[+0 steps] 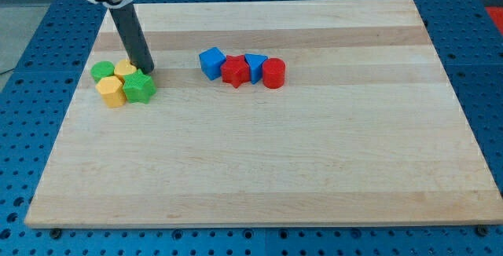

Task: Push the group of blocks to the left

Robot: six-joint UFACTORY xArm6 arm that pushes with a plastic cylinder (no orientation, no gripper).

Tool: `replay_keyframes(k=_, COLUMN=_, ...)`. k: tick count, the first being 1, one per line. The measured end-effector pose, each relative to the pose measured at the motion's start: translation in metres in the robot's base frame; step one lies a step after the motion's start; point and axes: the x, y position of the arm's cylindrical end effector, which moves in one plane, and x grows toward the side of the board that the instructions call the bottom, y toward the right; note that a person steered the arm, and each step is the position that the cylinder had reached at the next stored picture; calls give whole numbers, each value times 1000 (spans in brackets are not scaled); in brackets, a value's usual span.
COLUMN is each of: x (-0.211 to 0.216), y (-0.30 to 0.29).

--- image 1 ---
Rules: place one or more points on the red star block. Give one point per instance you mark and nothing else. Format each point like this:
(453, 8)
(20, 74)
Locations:
(235, 70)

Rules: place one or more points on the red cylinder block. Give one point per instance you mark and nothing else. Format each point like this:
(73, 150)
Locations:
(274, 73)

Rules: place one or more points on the blue triangle block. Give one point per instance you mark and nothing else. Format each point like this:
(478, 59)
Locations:
(255, 62)

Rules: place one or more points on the blue cube block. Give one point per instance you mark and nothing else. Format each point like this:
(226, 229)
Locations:
(211, 61)

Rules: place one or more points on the green star block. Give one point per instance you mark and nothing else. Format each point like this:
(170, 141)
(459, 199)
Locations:
(138, 87)

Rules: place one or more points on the light wooden board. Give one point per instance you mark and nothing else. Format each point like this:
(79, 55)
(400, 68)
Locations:
(366, 130)

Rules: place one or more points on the yellow heart block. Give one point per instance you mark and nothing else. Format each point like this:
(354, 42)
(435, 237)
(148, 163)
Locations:
(122, 68)

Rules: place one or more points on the yellow hexagon block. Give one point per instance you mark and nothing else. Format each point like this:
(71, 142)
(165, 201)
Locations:
(111, 91)

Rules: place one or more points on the green cylinder block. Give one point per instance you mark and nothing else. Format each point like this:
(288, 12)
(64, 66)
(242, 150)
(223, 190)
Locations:
(101, 70)

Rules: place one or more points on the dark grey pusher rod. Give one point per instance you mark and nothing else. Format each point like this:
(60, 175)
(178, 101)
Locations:
(132, 37)

